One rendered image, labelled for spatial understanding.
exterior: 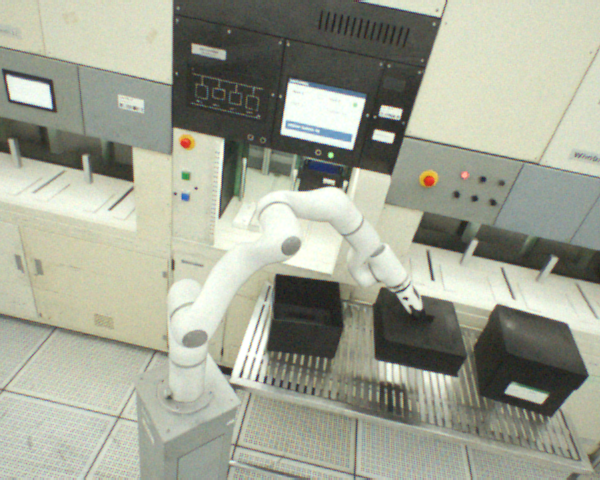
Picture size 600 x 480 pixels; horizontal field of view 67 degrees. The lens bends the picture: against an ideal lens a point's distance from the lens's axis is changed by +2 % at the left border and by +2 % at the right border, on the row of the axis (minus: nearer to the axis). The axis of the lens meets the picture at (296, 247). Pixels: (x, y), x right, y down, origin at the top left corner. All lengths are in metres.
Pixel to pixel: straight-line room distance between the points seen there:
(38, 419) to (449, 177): 2.17
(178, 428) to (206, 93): 1.18
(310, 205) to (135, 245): 1.21
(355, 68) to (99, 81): 0.96
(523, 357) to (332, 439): 1.14
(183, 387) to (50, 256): 1.24
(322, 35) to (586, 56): 0.84
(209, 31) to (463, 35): 0.85
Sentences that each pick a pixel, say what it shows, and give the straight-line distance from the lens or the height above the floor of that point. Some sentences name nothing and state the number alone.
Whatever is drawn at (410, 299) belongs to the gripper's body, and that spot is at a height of 1.17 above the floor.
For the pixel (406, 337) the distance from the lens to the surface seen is 1.59.
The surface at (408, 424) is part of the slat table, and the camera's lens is 1.74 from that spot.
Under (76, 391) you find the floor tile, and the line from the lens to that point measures 2.67.
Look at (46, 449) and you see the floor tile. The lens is 2.52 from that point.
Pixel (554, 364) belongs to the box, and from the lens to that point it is 1.88.
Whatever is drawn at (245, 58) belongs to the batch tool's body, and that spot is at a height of 1.71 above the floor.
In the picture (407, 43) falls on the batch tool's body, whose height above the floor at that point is 1.86.
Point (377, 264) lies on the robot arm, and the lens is 1.47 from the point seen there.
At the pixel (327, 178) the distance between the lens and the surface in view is 2.37.
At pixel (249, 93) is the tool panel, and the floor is 1.60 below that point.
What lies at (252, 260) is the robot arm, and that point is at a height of 1.35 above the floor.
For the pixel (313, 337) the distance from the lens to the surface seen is 1.73.
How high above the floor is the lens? 2.10
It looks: 35 degrees down
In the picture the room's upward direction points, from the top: 12 degrees clockwise
